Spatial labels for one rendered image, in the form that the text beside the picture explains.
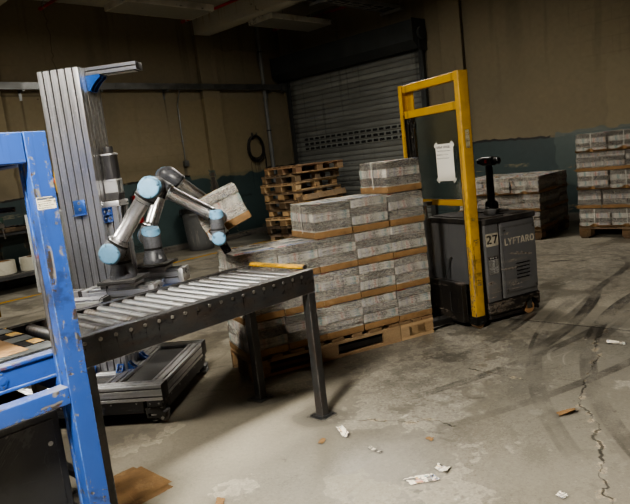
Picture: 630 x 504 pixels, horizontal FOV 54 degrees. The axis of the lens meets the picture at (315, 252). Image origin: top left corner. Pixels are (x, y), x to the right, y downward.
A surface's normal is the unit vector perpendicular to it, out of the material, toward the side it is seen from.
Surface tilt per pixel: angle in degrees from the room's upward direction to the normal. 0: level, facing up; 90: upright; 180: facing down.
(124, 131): 90
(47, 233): 90
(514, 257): 90
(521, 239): 90
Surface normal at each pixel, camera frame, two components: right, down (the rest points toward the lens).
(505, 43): -0.68, 0.18
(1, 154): 0.72, 0.02
